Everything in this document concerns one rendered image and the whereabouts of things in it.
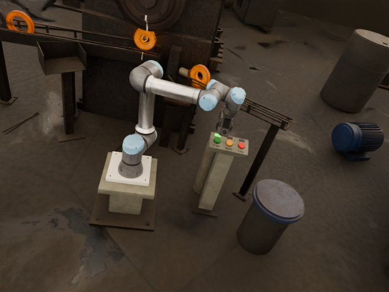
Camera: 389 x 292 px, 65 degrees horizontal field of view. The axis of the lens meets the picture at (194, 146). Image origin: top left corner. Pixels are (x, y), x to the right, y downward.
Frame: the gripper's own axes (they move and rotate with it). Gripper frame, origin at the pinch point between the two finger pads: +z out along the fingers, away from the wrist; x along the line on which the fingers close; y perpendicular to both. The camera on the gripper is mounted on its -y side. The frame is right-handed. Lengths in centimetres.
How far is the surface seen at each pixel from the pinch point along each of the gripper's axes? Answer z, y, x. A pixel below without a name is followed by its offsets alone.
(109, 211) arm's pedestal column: 54, -40, 56
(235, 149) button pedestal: 6.9, -3.2, -11.8
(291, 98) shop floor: 133, 171, -113
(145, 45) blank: 15, 73, 59
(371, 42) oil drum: 53, 204, -171
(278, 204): 14, -30, -42
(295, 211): 13, -32, -51
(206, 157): 34.0, 2.7, 1.0
